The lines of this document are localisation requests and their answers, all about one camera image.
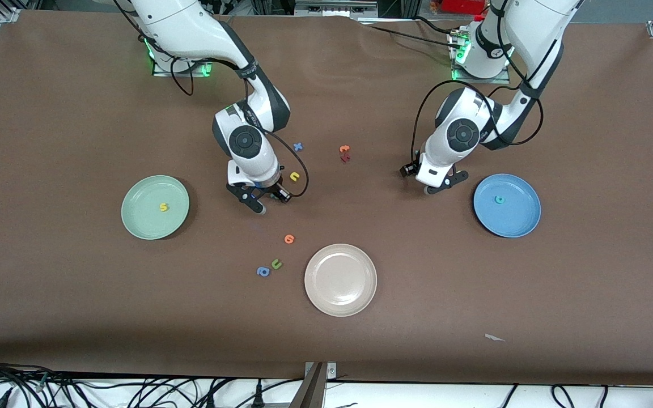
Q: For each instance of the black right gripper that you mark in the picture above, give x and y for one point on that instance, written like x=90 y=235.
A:
x=274 y=190

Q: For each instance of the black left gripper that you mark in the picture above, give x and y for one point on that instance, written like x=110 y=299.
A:
x=409 y=169

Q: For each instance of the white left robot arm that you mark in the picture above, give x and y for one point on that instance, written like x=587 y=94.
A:
x=462 y=133

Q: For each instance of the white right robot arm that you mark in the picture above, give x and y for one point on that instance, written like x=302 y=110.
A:
x=190 y=28

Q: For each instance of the blue plate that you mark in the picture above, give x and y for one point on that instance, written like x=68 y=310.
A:
x=513 y=218

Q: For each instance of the blue foam letter a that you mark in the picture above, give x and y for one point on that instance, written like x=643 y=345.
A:
x=263 y=272

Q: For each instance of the beige plate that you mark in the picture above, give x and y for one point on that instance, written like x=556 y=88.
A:
x=340 y=280

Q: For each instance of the green plate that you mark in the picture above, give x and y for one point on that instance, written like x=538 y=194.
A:
x=148 y=218

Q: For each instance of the red box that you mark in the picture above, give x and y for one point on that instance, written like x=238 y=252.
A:
x=462 y=5

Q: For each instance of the white paper scrap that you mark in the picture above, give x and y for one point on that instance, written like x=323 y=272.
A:
x=494 y=338

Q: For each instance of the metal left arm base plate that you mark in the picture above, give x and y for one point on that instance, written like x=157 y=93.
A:
x=491 y=80

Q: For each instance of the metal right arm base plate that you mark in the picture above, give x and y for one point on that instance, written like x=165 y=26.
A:
x=159 y=71

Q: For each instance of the metal bracket plate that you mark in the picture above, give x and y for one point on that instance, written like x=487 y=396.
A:
x=331 y=371

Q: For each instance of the grey metal frame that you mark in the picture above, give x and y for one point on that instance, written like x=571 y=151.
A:
x=332 y=8

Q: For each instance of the aluminium post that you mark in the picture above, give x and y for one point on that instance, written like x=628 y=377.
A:
x=310 y=391

